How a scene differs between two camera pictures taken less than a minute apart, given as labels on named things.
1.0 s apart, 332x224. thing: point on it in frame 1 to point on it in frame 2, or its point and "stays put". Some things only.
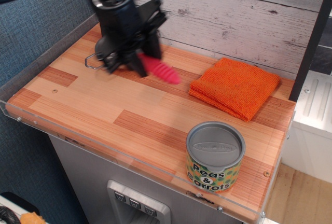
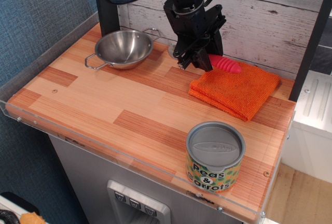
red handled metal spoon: (160, 70) to (224, 63)
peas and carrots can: (215, 150) stays put
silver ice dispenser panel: (132, 206) stays put
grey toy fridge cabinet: (111, 191) stays put
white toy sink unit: (308, 147) stays put
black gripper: (128, 31) to (194, 26)
